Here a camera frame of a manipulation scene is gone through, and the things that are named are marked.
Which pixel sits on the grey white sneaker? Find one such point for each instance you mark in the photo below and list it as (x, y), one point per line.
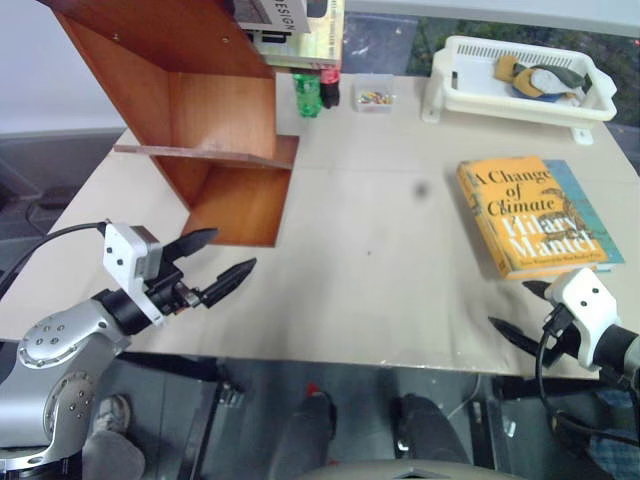
(112, 412)

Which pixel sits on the dark green grey cloth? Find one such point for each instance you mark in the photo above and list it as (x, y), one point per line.
(565, 76)

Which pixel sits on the colourful small pins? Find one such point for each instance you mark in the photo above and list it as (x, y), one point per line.
(374, 97)

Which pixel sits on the blue plaid cloth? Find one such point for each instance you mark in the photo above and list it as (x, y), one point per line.
(617, 450)

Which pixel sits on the green plastic bottle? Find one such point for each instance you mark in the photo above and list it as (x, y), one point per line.
(307, 95)

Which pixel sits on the yellow cloth piece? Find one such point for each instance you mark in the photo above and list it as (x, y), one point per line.
(506, 67)

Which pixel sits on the clear plastic box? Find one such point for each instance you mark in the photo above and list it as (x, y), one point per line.
(372, 85)

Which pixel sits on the blue hardcover book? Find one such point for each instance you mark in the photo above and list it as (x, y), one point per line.
(592, 210)

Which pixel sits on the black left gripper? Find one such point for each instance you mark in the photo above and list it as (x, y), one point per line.
(167, 292)

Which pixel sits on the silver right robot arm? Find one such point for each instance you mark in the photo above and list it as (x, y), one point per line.
(620, 345)

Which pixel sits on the grey design book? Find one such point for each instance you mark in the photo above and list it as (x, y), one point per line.
(270, 15)

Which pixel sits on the dark cola bottle red label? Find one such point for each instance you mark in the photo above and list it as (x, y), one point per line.
(330, 90)

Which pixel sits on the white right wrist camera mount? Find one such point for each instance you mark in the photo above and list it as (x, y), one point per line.
(585, 300)

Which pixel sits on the pale yellow book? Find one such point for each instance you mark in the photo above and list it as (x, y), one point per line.
(325, 45)

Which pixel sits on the orange Change of Climate book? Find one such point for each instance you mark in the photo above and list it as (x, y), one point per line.
(515, 215)

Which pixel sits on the dark rounded leg shape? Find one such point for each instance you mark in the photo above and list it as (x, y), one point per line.
(425, 430)
(307, 435)

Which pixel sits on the black table frame bar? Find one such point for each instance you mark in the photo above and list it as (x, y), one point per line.
(170, 365)

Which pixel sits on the white plastic basket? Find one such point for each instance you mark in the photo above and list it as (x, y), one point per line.
(450, 85)

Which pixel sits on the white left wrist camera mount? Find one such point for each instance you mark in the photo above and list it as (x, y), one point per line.
(120, 255)

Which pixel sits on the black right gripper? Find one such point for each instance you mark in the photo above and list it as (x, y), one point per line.
(562, 335)

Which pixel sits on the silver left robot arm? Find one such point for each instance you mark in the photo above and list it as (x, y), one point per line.
(50, 342)

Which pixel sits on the grey rounded robot torso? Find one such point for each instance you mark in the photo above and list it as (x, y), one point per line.
(405, 471)

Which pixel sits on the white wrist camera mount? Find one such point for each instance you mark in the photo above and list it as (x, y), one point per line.
(585, 300)
(120, 255)

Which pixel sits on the brown wooden bookshelf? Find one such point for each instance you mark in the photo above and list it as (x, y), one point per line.
(200, 100)

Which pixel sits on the grey trouser knee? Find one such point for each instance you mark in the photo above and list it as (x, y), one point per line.
(112, 455)

